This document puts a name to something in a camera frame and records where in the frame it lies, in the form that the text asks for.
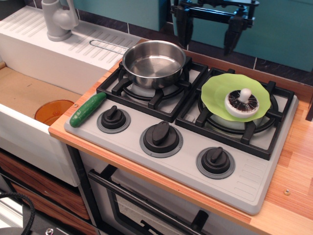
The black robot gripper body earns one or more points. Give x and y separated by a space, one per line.
221 11

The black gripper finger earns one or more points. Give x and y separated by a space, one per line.
184 23
232 35

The white brown toy mushroom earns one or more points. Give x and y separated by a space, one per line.
241 103

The green toy pickle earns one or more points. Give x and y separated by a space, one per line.
87 109

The stainless steel pot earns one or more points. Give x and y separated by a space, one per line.
153 64

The light green plate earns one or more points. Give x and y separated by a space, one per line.
215 90

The black middle stove knob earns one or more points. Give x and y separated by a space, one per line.
161 140

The black stove knob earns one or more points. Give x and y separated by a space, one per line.
215 163
113 120
161 140

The black left stove knob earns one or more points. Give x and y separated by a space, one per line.
113 120

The grey toy stove top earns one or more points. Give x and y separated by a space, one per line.
244 189

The black right stove knob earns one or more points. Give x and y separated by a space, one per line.
215 163

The black left burner grate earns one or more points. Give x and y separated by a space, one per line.
165 103

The black burner grate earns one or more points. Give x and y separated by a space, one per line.
258 137
165 103

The black right burner grate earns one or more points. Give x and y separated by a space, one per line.
258 137

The grey toy faucet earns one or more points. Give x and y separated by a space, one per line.
59 22

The white toy sink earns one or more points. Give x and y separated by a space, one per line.
35 70

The toy oven door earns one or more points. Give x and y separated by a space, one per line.
136 207

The wood grain drawer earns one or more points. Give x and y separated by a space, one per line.
59 201

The black oven door handle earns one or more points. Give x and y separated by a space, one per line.
144 204

